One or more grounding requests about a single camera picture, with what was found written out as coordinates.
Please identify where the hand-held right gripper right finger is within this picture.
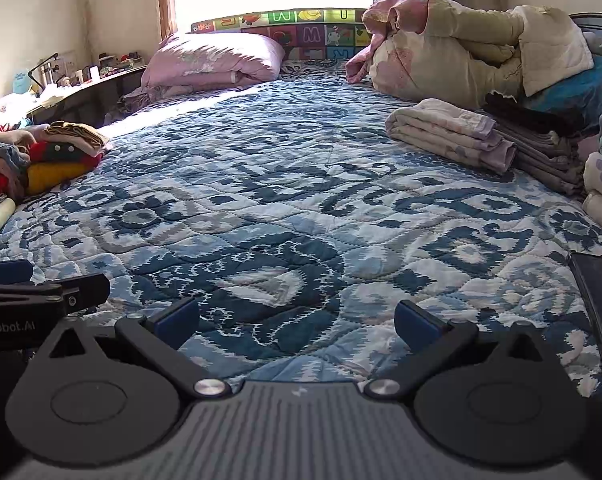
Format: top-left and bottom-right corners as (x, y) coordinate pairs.
(363, 300), (554, 403)

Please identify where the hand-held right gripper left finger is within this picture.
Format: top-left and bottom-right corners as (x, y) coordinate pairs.
(43, 298), (232, 402)

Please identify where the blue patterned quilt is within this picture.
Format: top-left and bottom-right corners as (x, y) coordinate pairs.
(0, 57), (602, 411)

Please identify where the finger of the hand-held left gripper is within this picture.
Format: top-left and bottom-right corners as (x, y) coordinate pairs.
(0, 259), (34, 287)
(0, 273), (112, 317)

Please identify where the plain cream folded cloth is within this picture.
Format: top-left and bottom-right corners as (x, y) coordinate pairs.
(580, 191), (602, 233)

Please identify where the blue cloth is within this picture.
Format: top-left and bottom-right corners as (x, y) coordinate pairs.
(524, 55), (602, 127)

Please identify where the folded black cloth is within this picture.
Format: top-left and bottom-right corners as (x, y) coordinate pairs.
(482, 92), (585, 137)

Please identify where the folded grey cloth stack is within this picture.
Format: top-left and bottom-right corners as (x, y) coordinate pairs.
(481, 120), (588, 197)

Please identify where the folded cream blanket purple trim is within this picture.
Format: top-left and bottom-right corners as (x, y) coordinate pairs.
(385, 98), (518, 176)

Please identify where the black desk lamp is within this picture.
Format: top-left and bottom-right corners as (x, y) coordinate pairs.
(27, 52), (60, 93)

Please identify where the cream floral comforter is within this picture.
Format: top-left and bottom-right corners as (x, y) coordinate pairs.
(346, 0), (532, 111)

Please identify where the white quilted blanket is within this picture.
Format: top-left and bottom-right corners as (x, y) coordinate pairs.
(512, 5), (595, 97)

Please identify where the grey denim cloth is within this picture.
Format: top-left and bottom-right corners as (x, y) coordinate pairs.
(0, 141), (32, 172)

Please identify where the colourful alphabet foam mat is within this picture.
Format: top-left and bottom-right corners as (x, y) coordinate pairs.
(191, 7), (374, 62)

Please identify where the dark desk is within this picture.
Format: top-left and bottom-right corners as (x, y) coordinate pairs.
(26, 65), (149, 129)

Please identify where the pink floral pillow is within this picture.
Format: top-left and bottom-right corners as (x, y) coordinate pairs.
(118, 31), (286, 107)

